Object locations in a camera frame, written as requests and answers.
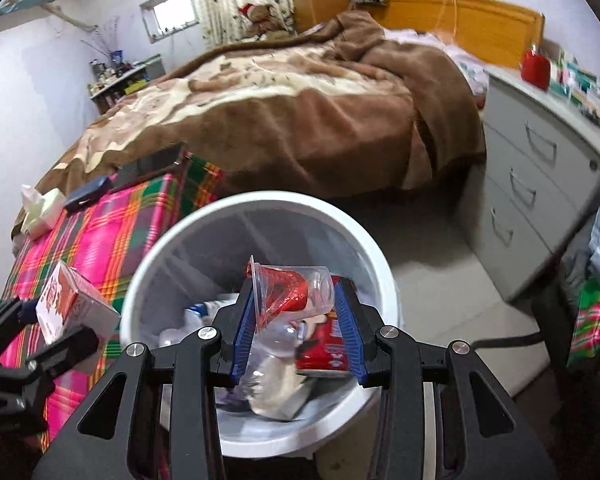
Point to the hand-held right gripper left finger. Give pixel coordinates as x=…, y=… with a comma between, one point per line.
x=242, y=340

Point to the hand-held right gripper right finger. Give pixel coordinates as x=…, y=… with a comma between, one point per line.
x=352, y=345

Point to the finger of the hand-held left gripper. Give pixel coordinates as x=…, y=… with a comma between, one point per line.
x=10, y=322
x=72, y=352

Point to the red milk can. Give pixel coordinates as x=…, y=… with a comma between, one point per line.
x=320, y=350

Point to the white red milk carton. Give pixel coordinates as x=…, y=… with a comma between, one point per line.
x=75, y=305

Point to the white round trash bin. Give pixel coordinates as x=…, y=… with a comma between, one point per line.
x=280, y=201

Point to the white green tissue pack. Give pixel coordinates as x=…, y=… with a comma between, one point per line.
x=42, y=212

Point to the dark blue glasses case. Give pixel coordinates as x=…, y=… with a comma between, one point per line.
x=87, y=194

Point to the black smartphone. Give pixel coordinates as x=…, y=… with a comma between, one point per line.
x=150, y=165

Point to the brown beige blanket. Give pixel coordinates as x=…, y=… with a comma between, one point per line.
x=305, y=135

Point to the grey drawer cabinet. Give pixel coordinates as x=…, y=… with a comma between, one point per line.
x=530, y=185

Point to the plaid bag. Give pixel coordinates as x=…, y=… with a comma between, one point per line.
x=592, y=325

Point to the grey storage shelf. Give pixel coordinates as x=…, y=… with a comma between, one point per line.
x=130, y=85

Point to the row of cosmetic bottles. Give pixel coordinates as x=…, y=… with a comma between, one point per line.
x=110, y=72

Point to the dried branches in blue vase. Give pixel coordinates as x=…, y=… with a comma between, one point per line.
x=112, y=45

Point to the wrapped air conditioner pipe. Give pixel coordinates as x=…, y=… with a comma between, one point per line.
x=70, y=17

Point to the teddy bear with red hat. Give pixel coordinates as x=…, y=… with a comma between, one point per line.
x=260, y=20

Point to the red jar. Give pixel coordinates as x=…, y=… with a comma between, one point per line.
x=535, y=70

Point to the small window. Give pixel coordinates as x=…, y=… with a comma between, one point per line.
x=172, y=15

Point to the patterned curtain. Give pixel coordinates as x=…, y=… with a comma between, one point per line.
x=235, y=0

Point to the wooden headboard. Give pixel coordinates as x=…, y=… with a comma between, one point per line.
x=480, y=25

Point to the row of colourful boxes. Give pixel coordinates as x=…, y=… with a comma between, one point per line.
x=585, y=85

